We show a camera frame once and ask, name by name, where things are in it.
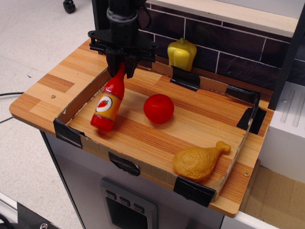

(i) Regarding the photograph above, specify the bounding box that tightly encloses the black floor cable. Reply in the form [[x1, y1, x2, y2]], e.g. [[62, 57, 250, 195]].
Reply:
[[0, 92, 25, 124]]

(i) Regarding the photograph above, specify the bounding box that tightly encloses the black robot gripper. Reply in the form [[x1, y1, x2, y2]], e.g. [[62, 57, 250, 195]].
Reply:
[[88, 23, 158, 79]]

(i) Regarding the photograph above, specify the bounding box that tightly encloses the red hot sauce bottle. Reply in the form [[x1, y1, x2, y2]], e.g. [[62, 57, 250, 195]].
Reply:
[[91, 62, 126, 131]]

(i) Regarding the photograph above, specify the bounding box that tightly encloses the yellow toy chicken drumstick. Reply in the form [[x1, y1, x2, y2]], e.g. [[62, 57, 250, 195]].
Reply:
[[173, 141, 231, 182]]

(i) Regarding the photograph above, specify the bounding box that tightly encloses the yellow toy bell pepper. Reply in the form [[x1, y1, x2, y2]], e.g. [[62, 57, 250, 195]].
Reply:
[[167, 37, 197, 72]]

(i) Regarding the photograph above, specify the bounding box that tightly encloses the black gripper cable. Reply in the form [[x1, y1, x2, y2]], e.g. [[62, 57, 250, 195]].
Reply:
[[137, 5, 152, 31]]

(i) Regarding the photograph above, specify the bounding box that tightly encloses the black caster wheel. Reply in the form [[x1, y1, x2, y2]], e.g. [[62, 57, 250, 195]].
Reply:
[[63, 0, 76, 14]]

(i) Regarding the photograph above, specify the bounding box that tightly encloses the white toy sink unit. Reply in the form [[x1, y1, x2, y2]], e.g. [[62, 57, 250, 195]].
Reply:
[[259, 82, 305, 182]]

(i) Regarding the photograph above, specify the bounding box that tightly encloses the grey oven control panel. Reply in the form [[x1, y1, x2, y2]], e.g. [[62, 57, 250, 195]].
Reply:
[[100, 178, 158, 229]]

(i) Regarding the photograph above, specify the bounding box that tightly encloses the red toy tomato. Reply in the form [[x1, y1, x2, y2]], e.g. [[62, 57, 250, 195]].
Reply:
[[143, 94, 174, 124]]

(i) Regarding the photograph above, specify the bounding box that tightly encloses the cardboard fence with black tape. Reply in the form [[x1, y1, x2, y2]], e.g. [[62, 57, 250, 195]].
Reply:
[[51, 49, 274, 215]]

